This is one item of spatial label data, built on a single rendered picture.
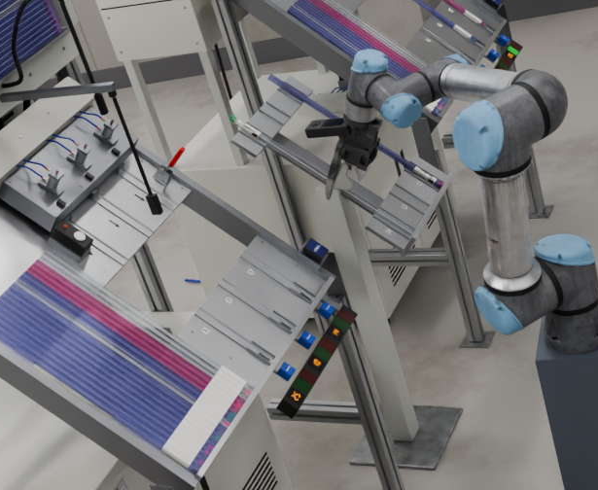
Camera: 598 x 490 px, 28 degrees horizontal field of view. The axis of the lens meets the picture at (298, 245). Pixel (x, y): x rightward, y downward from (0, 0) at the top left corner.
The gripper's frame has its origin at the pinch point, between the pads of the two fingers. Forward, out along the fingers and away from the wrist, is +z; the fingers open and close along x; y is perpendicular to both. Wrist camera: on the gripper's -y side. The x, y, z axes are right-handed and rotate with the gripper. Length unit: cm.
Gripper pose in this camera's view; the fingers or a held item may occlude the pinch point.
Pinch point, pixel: (335, 183)
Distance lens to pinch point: 284.8
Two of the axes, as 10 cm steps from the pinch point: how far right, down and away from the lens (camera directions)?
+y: 9.1, 3.5, -2.2
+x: 3.9, -5.4, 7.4
